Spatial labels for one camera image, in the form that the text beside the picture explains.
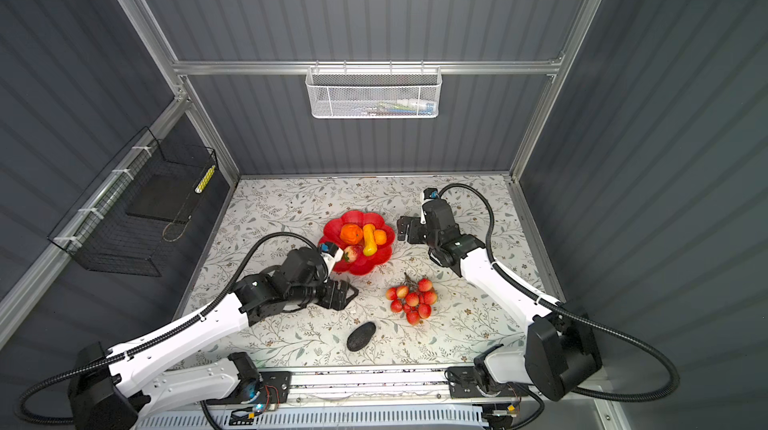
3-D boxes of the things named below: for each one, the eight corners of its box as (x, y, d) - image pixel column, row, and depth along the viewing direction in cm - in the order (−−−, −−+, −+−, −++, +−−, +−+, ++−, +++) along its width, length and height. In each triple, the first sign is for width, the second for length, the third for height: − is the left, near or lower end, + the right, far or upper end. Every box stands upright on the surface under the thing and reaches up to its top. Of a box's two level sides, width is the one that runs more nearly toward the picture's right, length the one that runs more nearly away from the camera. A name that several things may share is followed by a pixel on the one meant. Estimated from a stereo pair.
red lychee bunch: (385, 304, 89) (385, 293, 83) (407, 278, 94) (408, 265, 88) (418, 331, 84) (420, 321, 78) (439, 301, 90) (443, 290, 83)
